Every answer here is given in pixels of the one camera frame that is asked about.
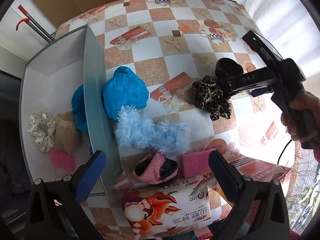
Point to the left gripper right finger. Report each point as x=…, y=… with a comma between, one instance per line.
x=226, y=175

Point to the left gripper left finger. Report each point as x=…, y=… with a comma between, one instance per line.
x=88, y=174

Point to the pink foam sponge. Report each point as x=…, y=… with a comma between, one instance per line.
x=196, y=163
x=62, y=160

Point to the beige knitted sock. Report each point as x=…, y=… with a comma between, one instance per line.
x=67, y=136

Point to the dark knitted purple sock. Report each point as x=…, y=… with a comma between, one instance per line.
x=227, y=69

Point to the light blue fluffy sock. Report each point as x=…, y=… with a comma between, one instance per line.
x=133, y=129

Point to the white polka dot scrunchie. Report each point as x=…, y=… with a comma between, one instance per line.
x=42, y=128

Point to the pink and black sock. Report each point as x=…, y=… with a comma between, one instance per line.
x=156, y=169

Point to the blue mesh cloth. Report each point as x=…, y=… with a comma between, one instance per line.
x=78, y=110

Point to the leopard print scrunchie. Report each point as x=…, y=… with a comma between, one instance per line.
x=208, y=96

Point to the person's right hand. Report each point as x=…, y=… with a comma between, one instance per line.
x=302, y=121

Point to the red patterned carton box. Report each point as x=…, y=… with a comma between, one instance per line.
x=260, y=171

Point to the white curtain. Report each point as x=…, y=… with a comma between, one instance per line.
x=290, y=28

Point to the grey-green storage box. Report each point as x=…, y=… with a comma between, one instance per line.
x=51, y=77

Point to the flower printed tissue pack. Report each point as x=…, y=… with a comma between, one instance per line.
x=161, y=212

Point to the checkered printed tablecloth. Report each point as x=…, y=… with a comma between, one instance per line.
x=171, y=43

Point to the red-handled mop poles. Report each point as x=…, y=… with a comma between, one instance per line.
x=29, y=20

